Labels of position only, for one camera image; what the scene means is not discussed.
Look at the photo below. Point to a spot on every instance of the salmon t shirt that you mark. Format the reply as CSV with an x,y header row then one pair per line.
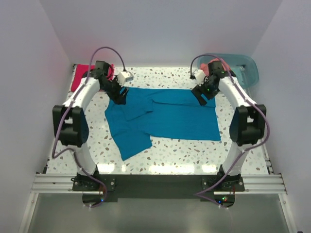
x,y
206,66

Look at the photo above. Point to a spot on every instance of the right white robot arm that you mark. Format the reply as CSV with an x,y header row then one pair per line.
x,y
248,122

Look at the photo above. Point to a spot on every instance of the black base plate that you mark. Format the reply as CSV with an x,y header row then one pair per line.
x,y
111,188

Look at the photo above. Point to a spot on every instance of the blue t shirt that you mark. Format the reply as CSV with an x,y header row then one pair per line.
x,y
168,113

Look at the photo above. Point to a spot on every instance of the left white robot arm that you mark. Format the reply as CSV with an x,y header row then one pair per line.
x,y
69,119

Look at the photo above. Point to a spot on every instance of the folded red t shirt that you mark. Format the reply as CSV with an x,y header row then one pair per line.
x,y
81,72

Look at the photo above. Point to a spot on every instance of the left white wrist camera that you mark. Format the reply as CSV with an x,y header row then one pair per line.
x,y
124,76

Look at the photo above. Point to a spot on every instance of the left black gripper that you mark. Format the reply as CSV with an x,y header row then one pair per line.
x,y
118,98

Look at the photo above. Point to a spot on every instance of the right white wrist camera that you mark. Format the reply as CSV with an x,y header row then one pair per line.
x,y
199,76

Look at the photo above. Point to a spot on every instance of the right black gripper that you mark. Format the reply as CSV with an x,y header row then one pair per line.
x,y
198,90

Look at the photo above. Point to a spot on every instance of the teal plastic bin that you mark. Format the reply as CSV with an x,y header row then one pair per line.
x,y
243,66

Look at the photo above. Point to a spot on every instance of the aluminium rail frame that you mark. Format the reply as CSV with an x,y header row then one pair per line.
x,y
61,183

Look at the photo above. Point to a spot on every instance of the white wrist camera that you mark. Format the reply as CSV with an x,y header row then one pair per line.
x,y
124,76
199,76

